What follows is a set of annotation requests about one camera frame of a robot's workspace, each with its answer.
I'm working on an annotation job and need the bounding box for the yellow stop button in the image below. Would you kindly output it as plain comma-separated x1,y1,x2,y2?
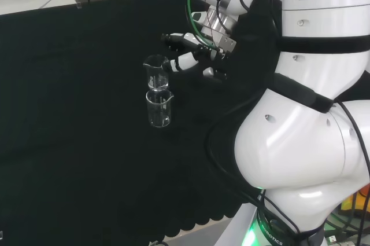
341,189,370,215

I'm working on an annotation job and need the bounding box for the green cable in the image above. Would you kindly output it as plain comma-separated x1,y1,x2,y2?
186,0,224,53

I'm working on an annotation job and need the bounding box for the clear glass beaker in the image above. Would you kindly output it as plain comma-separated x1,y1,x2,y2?
143,54,170,91
145,89,175,128

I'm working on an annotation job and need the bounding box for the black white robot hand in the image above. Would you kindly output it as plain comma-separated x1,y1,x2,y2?
160,10,238,83

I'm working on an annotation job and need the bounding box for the black bench cloth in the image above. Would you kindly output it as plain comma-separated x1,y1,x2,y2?
0,0,283,240

